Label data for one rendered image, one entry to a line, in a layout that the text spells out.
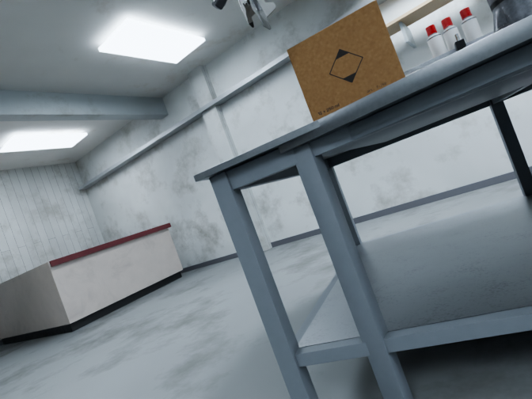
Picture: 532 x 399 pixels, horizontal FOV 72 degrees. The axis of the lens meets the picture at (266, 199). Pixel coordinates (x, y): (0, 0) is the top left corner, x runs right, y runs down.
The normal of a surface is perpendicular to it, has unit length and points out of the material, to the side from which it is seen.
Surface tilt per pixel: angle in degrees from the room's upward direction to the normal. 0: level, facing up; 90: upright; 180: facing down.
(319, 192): 90
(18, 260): 90
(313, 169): 90
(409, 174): 90
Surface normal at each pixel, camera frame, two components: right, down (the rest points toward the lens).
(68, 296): 0.77, -0.29
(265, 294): -0.38, 0.13
